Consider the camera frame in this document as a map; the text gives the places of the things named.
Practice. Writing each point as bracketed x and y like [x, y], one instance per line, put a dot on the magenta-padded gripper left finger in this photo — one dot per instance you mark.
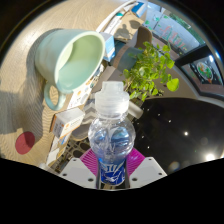
[78, 170]

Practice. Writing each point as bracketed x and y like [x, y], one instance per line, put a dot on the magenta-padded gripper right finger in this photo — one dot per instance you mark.
[146, 170]

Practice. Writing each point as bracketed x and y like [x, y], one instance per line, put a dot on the clear blue-labelled drink bottle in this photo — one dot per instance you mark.
[111, 133]

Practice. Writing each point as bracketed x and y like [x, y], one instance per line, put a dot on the grey white chevron cushion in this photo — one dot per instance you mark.
[89, 111]

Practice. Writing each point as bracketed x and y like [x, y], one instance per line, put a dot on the flat round red coaster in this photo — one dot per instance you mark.
[25, 142]

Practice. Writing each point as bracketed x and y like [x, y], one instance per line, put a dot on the group of ceiling lights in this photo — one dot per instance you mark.
[210, 156]

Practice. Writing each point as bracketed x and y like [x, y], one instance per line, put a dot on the green potted plant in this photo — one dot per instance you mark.
[150, 70]

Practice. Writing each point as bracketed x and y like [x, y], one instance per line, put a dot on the pale green mug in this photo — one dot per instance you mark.
[76, 60]

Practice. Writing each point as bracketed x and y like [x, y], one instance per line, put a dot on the light blue small box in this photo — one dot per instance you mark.
[108, 46]

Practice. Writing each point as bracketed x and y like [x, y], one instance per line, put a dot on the grey curved sofa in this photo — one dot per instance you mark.
[144, 36]

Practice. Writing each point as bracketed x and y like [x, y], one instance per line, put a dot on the brown card stand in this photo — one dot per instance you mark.
[128, 25]

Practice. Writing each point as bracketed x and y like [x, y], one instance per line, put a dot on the blue white small pack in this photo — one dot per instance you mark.
[138, 8]

